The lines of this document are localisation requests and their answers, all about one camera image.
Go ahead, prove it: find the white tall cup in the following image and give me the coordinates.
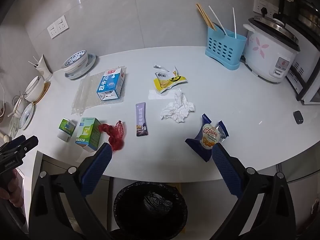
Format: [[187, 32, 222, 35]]
[[35, 54, 53, 82]]

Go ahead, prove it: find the small green white box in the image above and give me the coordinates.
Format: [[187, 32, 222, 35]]
[[57, 117, 76, 142]]

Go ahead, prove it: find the white flowered rice cooker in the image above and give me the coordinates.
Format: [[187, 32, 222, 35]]
[[243, 16, 300, 83]]

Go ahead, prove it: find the yellow snack wrapper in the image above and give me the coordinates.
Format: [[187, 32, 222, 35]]
[[153, 65, 188, 94]]

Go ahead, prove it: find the steel pot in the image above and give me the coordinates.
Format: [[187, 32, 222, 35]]
[[298, 0, 320, 29]]

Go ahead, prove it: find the wooden chopstick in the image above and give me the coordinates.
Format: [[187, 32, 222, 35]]
[[198, 3, 216, 30], [196, 4, 214, 30]]

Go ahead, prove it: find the red mesh net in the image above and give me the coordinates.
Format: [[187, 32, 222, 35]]
[[98, 120, 125, 152]]

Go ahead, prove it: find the small black object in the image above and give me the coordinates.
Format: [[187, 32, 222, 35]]
[[293, 110, 304, 125]]

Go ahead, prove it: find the purple sachet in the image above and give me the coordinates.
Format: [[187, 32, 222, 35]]
[[135, 102, 149, 137]]

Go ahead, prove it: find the green drink carton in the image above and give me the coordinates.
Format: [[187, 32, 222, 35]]
[[75, 117, 102, 152]]

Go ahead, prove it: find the black bin with bag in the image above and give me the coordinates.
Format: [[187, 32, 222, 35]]
[[114, 182, 188, 240]]

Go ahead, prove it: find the blue striped plate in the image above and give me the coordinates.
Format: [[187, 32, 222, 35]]
[[18, 102, 35, 130]]

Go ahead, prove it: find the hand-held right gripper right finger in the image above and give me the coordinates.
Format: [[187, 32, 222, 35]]
[[212, 143, 297, 240]]

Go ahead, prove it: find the white plastic utensil handle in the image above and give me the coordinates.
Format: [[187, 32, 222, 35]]
[[209, 5, 227, 36], [232, 7, 237, 38]]

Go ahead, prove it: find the round wooden board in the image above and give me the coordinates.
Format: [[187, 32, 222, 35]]
[[32, 81, 50, 104]]

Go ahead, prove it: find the blue patterned bowl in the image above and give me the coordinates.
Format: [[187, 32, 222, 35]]
[[62, 50, 88, 73]]

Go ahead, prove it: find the blue plastic utensil holder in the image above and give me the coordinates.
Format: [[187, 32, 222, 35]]
[[205, 26, 247, 71]]

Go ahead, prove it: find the blue cookie packet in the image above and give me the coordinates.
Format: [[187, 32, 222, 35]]
[[185, 114, 229, 162]]

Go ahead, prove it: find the crumpled white tissue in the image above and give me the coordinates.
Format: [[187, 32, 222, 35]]
[[160, 89, 195, 123]]

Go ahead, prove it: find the blue milk carton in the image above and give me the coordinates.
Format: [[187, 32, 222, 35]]
[[97, 67, 126, 101]]

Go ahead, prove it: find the white wall socket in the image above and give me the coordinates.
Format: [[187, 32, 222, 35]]
[[254, 0, 267, 13], [47, 22, 60, 39], [56, 15, 68, 32], [266, 2, 279, 14]]

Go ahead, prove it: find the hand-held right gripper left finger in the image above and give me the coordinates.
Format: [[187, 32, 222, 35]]
[[28, 142, 113, 240]]

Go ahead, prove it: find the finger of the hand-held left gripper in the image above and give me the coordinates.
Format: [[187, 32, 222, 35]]
[[0, 135, 26, 154], [11, 136, 39, 159]]

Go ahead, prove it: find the person's left hand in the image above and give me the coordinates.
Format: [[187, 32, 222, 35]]
[[0, 171, 23, 207]]

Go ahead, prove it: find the white toaster oven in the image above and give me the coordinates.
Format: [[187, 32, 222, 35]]
[[285, 52, 320, 105]]

